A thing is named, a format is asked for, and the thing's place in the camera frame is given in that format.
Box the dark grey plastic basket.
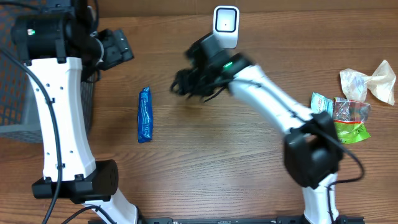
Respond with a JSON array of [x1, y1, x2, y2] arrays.
[[0, 0, 96, 144]]

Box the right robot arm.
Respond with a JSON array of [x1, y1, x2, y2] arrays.
[[170, 34, 343, 223]]

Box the white barcode scanner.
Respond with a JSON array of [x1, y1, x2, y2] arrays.
[[213, 6, 240, 49]]

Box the teal tissue packet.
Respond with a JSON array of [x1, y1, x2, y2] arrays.
[[310, 92, 334, 116]]

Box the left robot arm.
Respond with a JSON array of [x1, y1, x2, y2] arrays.
[[11, 1, 139, 223]]

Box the blue snack bar wrapper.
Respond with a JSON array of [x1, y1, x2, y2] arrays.
[[137, 86, 153, 143]]

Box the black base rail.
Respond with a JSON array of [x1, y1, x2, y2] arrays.
[[88, 216, 366, 224]]

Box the green snack packet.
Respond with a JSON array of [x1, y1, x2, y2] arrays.
[[333, 97, 371, 144]]

